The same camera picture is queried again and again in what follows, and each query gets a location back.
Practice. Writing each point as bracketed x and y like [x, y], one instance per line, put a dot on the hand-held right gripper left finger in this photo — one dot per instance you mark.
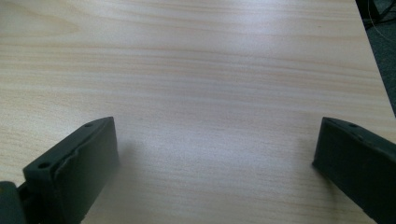
[77, 168]

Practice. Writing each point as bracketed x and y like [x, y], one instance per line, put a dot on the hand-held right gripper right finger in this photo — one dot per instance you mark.
[358, 158]

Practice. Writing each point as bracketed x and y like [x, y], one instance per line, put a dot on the black metal stand leg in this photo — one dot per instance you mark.
[373, 11]

